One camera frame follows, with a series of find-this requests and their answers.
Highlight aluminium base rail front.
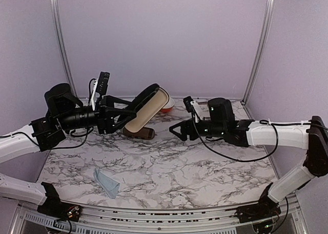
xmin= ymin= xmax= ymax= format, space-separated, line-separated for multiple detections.
xmin=9 ymin=195 xmax=308 ymax=233

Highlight aluminium frame post right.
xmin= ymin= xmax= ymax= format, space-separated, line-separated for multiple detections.
xmin=242 ymin=0 xmax=275 ymax=105

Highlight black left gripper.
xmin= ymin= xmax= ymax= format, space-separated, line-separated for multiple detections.
xmin=58 ymin=94 xmax=136 ymax=134

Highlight brown striped glasses case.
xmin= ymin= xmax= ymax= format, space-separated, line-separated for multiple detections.
xmin=122 ymin=127 xmax=155 ymax=140

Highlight aluminium frame post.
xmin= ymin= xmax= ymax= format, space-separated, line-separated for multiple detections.
xmin=242 ymin=0 xmax=275 ymax=105
xmin=50 ymin=0 xmax=77 ymax=97

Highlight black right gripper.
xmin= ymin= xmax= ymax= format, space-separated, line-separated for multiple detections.
xmin=169 ymin=118 xmax=226 ymax=142

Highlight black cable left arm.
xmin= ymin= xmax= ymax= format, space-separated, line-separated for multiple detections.
xmin=0 ymin=77 xmax=103 ymax=150

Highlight white bowl orange outside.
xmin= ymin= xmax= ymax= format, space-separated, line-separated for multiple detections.
xmin=160 ymin=97 xmax=175 ymax=113

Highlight black woven glasses case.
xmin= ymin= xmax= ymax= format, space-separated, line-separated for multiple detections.
xmin=125 ymin=84 xmax=168 ymax=133

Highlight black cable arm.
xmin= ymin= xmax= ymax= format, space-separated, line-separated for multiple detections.
xmin=189 ymin=103 xmax=328 ymax=163
xmin=0 ymin=77 xmax=103 ymax=150

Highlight light blue cleaning cloth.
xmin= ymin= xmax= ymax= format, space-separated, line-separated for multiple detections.
xmin=93 ymin=168 xmax=120 ymax=199

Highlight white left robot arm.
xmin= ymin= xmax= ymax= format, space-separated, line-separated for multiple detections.
xmin=1 ymin=83 xmax=136 ymax=216

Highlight aluminium frame rail back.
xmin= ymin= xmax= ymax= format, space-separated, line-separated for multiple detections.
xmin=78 ymin=93 xmax=240 ymax=103

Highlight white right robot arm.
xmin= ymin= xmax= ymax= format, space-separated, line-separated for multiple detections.
xmin=169 ymin=96 xmax=327 ymax=218

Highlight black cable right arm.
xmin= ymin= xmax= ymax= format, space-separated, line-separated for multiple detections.
xmin=189 ymin=103 xmax=328 ymax=163

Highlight aluminium frame post left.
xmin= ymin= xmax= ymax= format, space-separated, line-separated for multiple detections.
xmin=50 ymin=0 xmax=77 ymax=97

